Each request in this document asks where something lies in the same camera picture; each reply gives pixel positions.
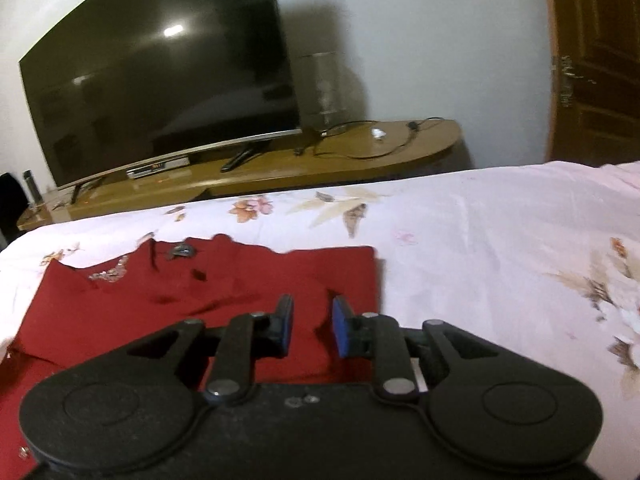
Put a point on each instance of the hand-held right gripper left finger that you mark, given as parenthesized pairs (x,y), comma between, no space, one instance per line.
(285,327)

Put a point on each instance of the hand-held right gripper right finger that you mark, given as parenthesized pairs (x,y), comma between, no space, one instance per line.
(342,330)

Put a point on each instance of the dark red garment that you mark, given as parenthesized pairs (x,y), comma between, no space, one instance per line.
(100,310)

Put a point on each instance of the wooden television cabinet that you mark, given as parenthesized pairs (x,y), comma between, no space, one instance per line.
(310,170)

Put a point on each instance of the pink floral bedsheet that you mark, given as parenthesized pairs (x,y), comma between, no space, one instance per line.
(475,240)

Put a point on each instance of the small white object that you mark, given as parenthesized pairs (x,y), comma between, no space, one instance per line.
(377,134)

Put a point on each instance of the silver set-top box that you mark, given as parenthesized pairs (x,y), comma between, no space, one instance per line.
(157,167)

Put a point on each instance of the black flat screen television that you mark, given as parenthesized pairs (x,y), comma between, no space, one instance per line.
(160,75)

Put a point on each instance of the black remote control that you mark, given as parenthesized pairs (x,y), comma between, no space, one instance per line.
(30,185)

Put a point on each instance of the black chair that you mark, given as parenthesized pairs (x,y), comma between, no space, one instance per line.
(11,210)

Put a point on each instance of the metal door lock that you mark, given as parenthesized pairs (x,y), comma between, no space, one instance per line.
(566,80)

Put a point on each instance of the brown wooden door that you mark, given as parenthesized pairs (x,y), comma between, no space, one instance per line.
(600,35)

